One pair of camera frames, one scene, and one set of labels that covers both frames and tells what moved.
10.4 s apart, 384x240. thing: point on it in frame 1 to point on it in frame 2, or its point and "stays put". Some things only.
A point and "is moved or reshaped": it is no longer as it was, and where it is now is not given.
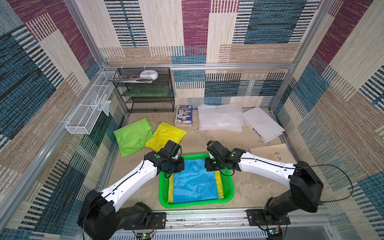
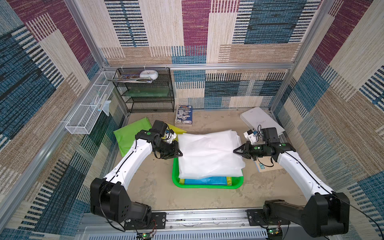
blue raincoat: (194, 183) is moved or reshaped
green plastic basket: (228, 186) to (237, 181)
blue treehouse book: (184, 114) stays put
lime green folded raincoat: (132, 138) stays put
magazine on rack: (132, 78) stays put
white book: (263, 124) stays put
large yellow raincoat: (171, 187) to (229, 181)
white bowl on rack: (152, 74) stays put
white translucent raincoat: (223, 117) to (210, 154)
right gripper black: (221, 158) to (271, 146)
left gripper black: (181, 165) to (173, 152)
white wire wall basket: (83, 119) stays put
